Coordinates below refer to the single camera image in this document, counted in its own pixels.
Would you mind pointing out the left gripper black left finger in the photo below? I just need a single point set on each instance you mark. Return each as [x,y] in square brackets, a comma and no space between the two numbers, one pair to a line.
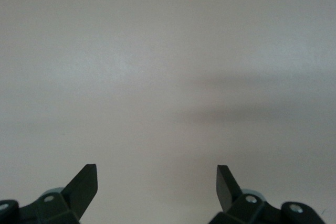
[78,195]

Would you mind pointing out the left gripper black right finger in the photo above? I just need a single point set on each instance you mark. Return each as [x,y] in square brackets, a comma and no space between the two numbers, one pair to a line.
[227,192]

